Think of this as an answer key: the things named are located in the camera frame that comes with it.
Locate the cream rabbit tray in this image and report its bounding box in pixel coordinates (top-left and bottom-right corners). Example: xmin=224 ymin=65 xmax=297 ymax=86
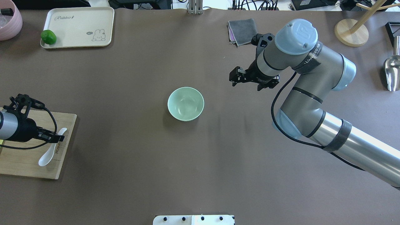
xmin=40 ymin=6 xmax=114 ymax=49

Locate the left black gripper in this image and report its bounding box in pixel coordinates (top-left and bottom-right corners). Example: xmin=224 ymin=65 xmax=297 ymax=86
xmin=17 ymin=116 xmax=52 ymax=142

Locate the green lime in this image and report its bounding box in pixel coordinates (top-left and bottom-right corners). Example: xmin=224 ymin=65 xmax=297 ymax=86
xmin=40 ymin=29 xmax=57 ymax=45

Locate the steel ice scoop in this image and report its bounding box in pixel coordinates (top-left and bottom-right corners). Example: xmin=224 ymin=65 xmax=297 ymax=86
xmin=384 ymin=36 xmax=400 ymax=92

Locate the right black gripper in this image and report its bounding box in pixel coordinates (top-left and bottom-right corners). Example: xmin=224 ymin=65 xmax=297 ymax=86
xmin=229 ymin=63 xmax=280 ymax=91

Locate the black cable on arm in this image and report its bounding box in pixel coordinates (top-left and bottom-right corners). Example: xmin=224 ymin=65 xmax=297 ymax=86
xmin=271 ymin=72 xmax=366 ymax=172

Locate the mint green bowl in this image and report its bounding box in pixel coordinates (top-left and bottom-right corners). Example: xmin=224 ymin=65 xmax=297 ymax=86
xmin=167 ymin=87 xmax=205 ymax=122

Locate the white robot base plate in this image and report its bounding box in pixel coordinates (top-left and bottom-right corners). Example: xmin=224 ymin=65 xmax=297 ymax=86
xmin=152 ymin=214 xmax=235 ymax=225

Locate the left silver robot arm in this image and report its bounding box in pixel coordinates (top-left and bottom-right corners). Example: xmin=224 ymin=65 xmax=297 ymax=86
xmin=0 ymin=94 xmax=64 ymax=143

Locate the pink bowl of ice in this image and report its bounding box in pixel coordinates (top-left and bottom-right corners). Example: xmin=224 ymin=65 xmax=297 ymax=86
xmin=0 ymin=0 xmax=23 ymax=41

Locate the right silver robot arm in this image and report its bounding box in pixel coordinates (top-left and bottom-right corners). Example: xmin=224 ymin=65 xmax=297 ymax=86
xmin=229 ymin=18 xmax=400 ymax=189

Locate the wooden mug tree stand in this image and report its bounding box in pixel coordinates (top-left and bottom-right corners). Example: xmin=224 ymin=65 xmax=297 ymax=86
xmin=334 ymin=0 xmax=400 ymax=47

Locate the wooden cutting board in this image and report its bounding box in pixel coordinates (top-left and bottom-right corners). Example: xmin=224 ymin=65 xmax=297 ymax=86
xmin=0 ymin=110 xmax=77 ymax=179

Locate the steel scoop handle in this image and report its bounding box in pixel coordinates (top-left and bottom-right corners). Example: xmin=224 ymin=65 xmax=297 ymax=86
xmin=0 ymin=8 xmax=14 ymax=17

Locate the grey folded cloth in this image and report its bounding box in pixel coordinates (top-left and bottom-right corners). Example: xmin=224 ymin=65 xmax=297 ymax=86
xmin=227 ymin=18 xmax=258 ymax=47

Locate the white ceramic spoon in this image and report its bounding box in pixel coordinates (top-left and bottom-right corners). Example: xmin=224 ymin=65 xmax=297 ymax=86
xmin=38 ymin=141 xmax=62 ymax=167

